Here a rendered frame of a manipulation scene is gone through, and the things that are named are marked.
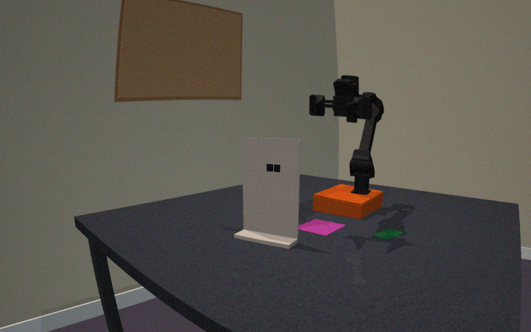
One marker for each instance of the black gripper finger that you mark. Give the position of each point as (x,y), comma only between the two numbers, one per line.
(356,108)
(318,105)

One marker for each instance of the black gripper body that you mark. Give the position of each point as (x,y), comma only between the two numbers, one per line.
(338,105)

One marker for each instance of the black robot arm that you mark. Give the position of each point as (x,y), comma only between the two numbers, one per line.
(361,164)

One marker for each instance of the magenta flat square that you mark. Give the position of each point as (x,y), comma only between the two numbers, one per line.
(320,227)

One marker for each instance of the grey panel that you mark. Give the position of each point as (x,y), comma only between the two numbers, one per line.
(271,183)

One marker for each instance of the green flat square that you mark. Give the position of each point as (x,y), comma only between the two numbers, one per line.
(388,234)

